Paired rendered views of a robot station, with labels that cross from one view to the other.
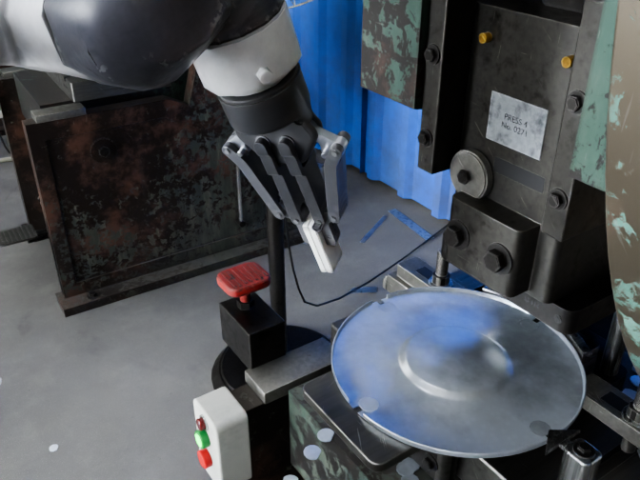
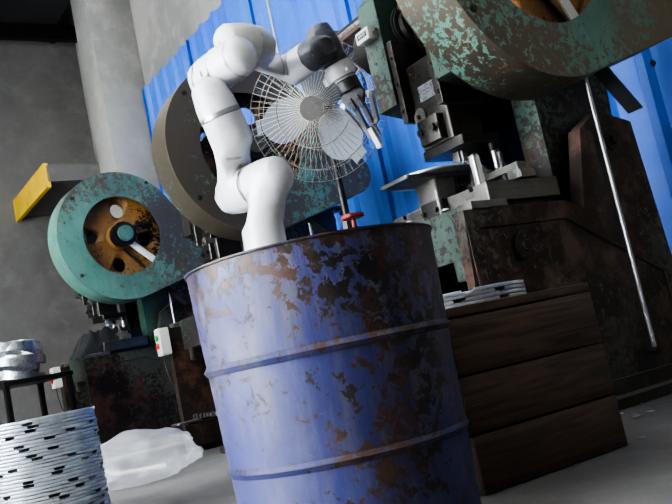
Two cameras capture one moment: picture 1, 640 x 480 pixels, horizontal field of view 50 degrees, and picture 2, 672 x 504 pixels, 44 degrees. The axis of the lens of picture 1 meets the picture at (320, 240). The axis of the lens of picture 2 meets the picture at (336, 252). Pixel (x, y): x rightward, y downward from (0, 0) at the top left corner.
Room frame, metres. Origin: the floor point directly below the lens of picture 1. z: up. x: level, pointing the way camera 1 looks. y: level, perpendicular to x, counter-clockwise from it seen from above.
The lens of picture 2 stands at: (-1.91, 0.21, 0.30)
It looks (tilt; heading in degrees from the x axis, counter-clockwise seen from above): 7 degrees up; 0
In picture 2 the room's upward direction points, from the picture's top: 12 degrees counter-clockwise
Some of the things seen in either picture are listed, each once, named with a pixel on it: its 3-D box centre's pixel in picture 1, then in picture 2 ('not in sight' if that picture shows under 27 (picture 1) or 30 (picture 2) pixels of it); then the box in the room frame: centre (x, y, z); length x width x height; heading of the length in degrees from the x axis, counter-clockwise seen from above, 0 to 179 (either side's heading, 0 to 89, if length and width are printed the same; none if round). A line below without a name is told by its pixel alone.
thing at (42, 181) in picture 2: not in sight; (76, 189); (6.02, 2.51, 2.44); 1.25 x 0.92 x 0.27; 34
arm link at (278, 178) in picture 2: not in sight; (267, 207); (0.18, 0.34, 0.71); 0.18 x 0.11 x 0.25; 46
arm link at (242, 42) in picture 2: not in sight; (235, 50); (0.20, 0.35, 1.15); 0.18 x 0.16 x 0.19; 139
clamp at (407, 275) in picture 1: (436, 278); not in sight; (0.82, -0.17, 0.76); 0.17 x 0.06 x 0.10; 34
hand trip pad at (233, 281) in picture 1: (245, 295); (354, 224); (0.83, 0.11, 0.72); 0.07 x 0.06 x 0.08; 124
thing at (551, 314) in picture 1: (542, 269); (461, 151); (0.69, -0.27, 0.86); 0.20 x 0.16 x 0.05; 34
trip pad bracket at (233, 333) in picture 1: (254, 357); not in sight; (0.81, 0.10, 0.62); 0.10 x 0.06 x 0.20; 34
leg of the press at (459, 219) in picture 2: not in sight; (585, 254); (0.54, -0.53, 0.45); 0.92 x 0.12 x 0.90; 124
